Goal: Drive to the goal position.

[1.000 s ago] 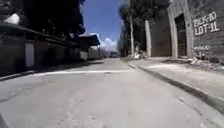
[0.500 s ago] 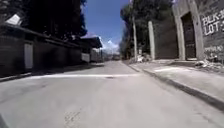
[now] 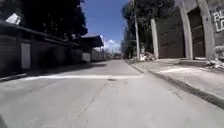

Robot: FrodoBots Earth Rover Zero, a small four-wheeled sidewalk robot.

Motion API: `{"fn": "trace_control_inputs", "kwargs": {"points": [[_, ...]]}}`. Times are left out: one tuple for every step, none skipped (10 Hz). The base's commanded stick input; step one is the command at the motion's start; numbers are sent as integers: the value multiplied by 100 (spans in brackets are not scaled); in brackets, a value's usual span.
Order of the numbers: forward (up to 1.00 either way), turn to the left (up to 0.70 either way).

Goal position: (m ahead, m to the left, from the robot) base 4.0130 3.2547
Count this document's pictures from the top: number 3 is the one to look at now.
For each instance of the building with overhanging roof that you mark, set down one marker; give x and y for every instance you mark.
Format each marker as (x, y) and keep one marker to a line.
(92, 46)

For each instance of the pile of rubble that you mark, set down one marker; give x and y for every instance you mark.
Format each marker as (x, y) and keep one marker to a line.
(146, 56)

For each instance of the grey concrete road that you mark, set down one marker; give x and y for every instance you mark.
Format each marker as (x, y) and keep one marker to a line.
(110, 103)

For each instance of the tall utility pole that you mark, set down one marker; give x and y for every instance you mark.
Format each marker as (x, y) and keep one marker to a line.
(136, 31)

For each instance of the dark green trees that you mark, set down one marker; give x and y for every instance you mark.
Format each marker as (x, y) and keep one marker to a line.
(146, 20)

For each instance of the raised concrete sidewalk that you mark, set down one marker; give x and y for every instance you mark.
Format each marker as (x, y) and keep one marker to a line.
(186, 75)

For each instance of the large dark tree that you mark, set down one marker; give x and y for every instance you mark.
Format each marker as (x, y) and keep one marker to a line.
(50, 16)

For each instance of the pale rubble pile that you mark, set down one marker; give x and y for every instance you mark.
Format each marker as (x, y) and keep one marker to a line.
(215, 63)

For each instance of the long dark wall with roof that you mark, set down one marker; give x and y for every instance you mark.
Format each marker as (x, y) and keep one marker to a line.
(40, 51)

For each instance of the grey concrete wall with gates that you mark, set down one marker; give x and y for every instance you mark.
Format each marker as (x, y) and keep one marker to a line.
(186, 31)

